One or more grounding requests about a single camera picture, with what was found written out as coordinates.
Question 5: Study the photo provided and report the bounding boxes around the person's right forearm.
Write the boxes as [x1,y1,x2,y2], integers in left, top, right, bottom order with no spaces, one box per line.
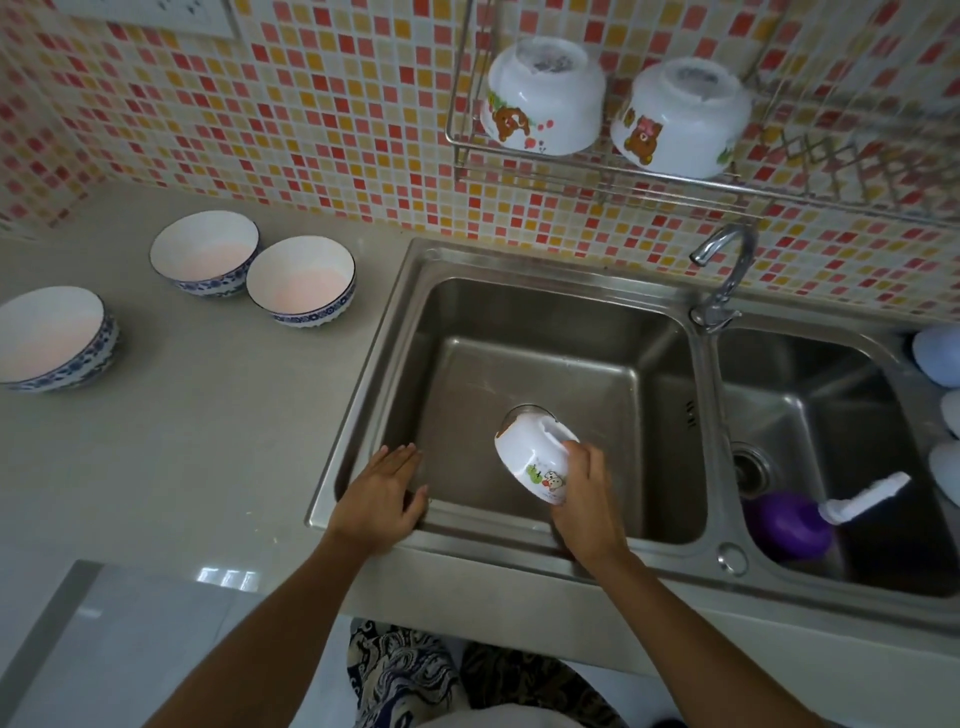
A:
[573,551,837,728]

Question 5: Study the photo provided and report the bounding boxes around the white bowl with animal print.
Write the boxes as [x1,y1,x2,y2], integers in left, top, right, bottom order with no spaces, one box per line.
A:
[493,404,582,507]

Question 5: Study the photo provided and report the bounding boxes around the chrome faucet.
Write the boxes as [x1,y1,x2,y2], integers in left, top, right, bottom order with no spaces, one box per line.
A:
[688,222,759,336]

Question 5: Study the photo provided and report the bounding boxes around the metal wire dish rack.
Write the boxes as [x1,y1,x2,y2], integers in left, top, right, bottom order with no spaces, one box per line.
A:
[444,0,960,228]

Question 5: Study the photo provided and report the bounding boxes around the stainless steel double sink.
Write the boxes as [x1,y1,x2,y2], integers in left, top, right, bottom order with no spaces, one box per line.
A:
[305,238,960,640]

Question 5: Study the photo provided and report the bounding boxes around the person's right hand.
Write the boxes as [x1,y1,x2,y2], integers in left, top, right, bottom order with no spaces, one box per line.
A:
[550,439,633,581]

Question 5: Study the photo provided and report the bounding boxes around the white bowl with bear print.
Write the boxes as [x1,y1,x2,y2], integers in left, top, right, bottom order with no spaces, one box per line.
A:
[480,35,607,157]
[609,57,753,180]

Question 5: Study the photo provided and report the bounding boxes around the blue patterned white bowl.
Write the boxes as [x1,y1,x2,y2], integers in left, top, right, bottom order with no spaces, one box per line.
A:
[0,285,120,393]
[149,210,261,299]
[246,235,357,329]

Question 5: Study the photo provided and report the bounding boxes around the pale blue rounded dish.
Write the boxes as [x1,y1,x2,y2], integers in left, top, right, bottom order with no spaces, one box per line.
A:
[911,323,960,389]

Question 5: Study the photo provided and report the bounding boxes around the white wall socket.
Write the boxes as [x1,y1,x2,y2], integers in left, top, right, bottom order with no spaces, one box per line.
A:
[55,0,242,39]

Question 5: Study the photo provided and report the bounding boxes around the purple bottle with white pump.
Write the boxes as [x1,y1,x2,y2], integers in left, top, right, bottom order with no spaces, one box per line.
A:
[746,471,913,564]

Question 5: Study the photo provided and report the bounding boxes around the person's left forearm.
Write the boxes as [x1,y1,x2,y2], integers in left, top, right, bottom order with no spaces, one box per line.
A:
[142,531,380,728]

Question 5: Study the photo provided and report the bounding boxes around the metal sink drain strainer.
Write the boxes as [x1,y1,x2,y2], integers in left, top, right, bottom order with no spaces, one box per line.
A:
[731,441,774,497]

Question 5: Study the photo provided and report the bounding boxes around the person's patterned trousers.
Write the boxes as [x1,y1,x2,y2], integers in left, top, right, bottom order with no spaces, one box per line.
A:
[348,618,625,728]

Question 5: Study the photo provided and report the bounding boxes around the person's left hand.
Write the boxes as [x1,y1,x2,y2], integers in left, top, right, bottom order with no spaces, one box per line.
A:
[328,443,431,558]

